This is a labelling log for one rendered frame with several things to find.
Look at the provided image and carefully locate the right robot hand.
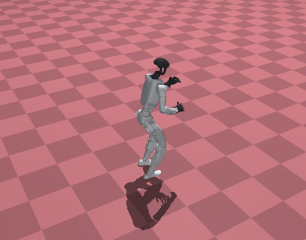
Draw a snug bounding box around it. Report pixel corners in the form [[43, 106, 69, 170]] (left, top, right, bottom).
[[173, 102, 184, 113]]

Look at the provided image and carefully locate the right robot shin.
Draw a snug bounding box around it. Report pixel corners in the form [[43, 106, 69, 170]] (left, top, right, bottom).
[[147, 146, 167, 176]]

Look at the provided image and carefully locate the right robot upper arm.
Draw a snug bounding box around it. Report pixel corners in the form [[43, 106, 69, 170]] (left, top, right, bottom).
[[156, 82, 167, 114]]

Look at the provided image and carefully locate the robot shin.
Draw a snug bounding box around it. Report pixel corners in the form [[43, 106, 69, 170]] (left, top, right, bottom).
[[143, 138, 158, 162], [147, 146, 167, 176]]

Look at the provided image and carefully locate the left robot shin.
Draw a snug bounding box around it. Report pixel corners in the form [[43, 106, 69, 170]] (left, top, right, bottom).
[[143, 138, 158, 162]]

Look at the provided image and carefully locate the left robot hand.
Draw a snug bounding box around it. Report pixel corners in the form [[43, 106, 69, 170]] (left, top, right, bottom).
[[164, 76, 181, 87]]

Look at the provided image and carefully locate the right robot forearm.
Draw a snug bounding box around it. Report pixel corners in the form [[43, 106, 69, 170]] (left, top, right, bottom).
[[164, 106, 178, 115]]

